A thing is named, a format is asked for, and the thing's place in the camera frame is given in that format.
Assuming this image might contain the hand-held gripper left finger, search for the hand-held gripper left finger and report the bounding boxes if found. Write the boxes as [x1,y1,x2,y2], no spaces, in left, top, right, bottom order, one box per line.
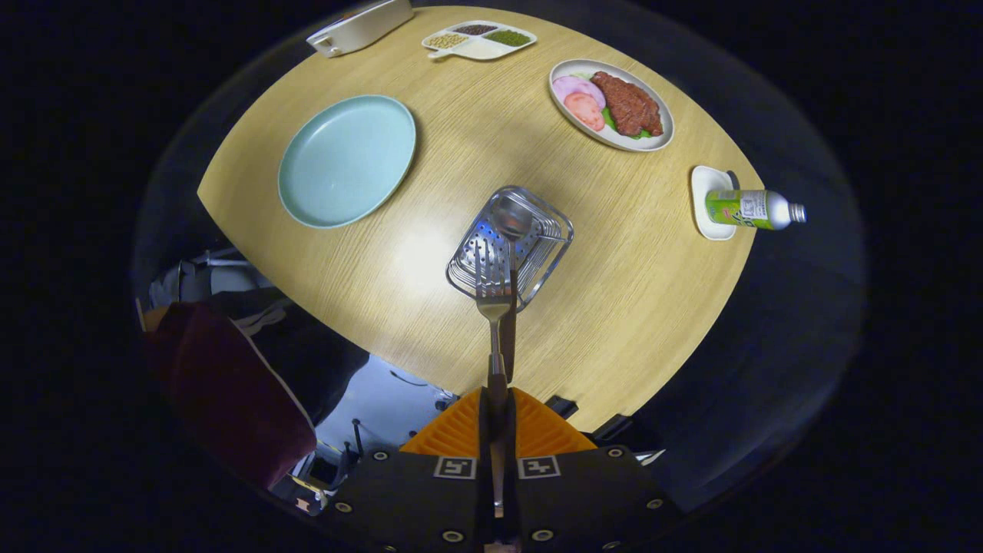
[323,386,492,550]

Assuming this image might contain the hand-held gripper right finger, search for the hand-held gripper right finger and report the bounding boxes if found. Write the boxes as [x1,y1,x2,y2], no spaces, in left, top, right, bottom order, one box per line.
[503,386,684,550]

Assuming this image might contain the metal fork with brown handle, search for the metal fork with brown handle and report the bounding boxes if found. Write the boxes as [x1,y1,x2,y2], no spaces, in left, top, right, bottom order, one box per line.
[474,240,514,512]

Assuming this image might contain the metal spoon with brown handle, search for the metal spoon with brown handle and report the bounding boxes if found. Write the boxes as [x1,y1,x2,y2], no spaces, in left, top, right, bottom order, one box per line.
[491,196,535,382]

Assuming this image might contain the person's dark red clothing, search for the person's dark red clothing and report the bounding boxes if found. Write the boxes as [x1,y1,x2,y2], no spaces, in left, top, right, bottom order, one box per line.
[146,301,317,490]

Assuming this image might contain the metal perforated drain basket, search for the metal perforated drain basket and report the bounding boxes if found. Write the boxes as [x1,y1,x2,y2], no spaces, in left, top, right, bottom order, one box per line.
[445,185,575,313]

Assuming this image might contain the silver bottle with green label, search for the silver bottle with green label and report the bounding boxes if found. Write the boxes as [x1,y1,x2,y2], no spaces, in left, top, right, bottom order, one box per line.
[705,189,807,231]

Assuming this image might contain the white square coaster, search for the white square coaster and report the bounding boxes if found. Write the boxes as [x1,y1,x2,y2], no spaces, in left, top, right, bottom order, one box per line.
[690,165,740,241]

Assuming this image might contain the light blue round plate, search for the light blue round plate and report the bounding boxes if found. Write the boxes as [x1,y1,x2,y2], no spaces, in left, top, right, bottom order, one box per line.
[277,94,418,230]

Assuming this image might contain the white oval food plate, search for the white oval food plate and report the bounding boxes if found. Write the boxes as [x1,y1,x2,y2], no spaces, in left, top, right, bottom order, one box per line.
[548,59,675,152]

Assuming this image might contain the green lettuce leaf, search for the green lettuce leaf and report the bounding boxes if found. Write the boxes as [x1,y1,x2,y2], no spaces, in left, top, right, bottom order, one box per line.
[601,108,654,140]

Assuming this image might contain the salmon pink ham slice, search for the salmon pink ham slice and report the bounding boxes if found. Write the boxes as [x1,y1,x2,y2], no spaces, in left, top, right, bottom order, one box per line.
[564,92,606,131]

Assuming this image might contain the brown steak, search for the brown steak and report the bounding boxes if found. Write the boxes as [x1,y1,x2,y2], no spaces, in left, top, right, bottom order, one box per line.
[590,71,664,137]

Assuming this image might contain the pale pink ham slice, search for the pale pink ham slice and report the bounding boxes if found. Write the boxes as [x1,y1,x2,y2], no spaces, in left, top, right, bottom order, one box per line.
[553,75,606,108]

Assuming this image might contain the white divided dish with beans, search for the white divided dish with beans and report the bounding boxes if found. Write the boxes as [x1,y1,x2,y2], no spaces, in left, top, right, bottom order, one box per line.
[421,20,538,61]

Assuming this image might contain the white toaster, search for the white toaster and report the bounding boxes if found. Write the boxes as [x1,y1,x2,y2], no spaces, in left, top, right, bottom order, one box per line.
[306,0,415,58]

